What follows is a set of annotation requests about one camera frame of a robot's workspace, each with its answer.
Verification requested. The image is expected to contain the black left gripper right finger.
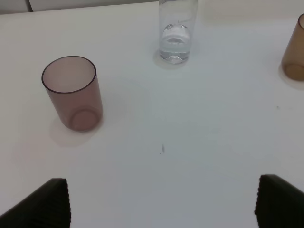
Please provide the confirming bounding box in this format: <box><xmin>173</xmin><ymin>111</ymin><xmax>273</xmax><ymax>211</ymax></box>
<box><xmin>254</xmin><ymin>174</ymin><xmax>304</xmax><ymax>228</ymax></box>

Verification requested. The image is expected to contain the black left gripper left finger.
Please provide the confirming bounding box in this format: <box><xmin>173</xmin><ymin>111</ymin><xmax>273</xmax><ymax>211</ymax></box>
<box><xmin>0</xmin><ymin>178</ymin><xmax>71</xmax><ymax>228</ymax></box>

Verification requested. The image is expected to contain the pink translucent cup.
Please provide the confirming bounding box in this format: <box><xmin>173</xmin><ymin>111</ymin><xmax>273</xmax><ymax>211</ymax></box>
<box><xmin>41</xmin><ymin>56</ymin><xmax>103</xmax><ymax>132</ymax></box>

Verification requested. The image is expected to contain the brown translucent cup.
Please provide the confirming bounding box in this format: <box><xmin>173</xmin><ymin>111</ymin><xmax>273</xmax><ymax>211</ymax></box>
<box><xmin>281</xmin><ymin>14</ymin><xmax>304</xmax><ymax>81</ymax></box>

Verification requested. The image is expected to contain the clear plastic water bottle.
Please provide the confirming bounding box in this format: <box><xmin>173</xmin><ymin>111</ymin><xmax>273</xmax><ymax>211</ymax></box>
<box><xmin>159</xmin><ymin>0</ymin><xmax>199</xmax><ymax>64</ymax></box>

